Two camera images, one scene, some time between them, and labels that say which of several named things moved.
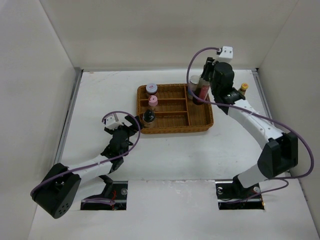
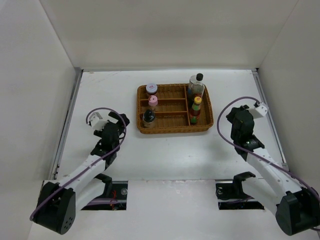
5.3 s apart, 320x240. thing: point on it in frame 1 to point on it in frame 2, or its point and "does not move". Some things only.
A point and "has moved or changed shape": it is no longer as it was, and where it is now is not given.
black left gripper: x=133 y=128 to x=117 y=117
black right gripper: x=208 y=67 to x=234 y=110
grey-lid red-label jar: x=151 y=89 does not move
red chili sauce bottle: x=243 y=88 to x=195 y=110
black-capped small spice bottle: x=148 y=116 does not move
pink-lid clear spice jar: x=153 y=100 does not move
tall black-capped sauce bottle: x=201 y=91 has moved or changed shape
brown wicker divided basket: x=175 y=112 does not move
